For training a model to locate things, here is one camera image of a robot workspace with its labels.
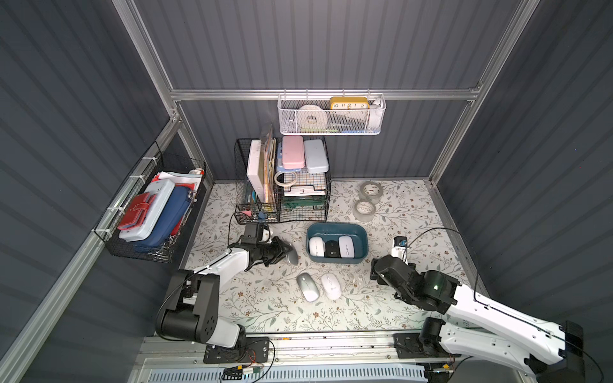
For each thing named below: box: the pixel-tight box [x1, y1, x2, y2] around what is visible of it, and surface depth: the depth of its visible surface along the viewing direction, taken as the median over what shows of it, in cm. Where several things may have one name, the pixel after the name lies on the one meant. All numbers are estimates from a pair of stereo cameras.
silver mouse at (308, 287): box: [296, 272, 321, 303], surface depth 88 cm
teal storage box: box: [304, 221, 370, 265], surface depth 96 cm
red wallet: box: [117, 191, 157, 231], surface depth 64 cm
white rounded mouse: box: [308, 236, 327, 257], surface depth 96 cm
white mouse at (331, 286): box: [320, 272, 342, 301], surface depth 86 cm
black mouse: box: [324, 240, 343, 259], surface depth 96 cm
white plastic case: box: [118, 178, 176, 242], surface depth 67 cm
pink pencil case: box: [281, 135, 305, 170], surface depth 98 cm
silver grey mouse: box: [338, 235, 356, 259], surface depth 96 cm
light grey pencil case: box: [304, 138, 329, 174], surface depth 101 cm
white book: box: [246, 138, 265, 203], surface depth 94 cm
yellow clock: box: [329, 96, 370, 110], surface depth 90 cm
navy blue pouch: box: [131, 185, 192, 249], surface depth 68 cm
